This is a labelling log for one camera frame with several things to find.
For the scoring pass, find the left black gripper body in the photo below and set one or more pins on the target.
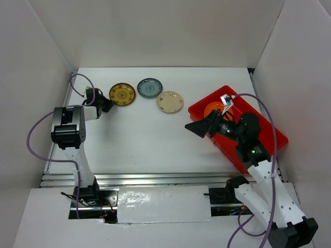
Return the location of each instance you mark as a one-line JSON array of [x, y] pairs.
[[101, 102]]

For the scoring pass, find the blue patterned plate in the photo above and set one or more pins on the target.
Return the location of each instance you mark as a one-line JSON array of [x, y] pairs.
[[149, 88]]

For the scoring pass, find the aluminium rail frame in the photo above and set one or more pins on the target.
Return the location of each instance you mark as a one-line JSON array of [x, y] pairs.
[[140, 144]]

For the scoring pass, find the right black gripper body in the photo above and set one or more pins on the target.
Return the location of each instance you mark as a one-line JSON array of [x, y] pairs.
[[221, 125]]

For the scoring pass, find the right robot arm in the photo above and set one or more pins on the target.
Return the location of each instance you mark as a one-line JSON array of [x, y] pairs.
[[286, 225]]

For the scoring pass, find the white foil-taped panel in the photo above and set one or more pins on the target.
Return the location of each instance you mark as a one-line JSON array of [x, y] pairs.
[[172, 204]]

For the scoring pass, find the yellow patterned plate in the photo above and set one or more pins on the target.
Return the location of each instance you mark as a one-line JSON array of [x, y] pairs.
[[122, 94]]

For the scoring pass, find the beige floral plate back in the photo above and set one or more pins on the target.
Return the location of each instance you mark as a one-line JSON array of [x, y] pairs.
[[170, 102]]

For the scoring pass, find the orange plate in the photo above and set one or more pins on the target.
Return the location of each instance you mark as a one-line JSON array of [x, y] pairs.
[[217, 105]]

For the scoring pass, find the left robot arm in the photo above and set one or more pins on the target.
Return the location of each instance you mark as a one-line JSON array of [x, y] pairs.
[[68, 132]]

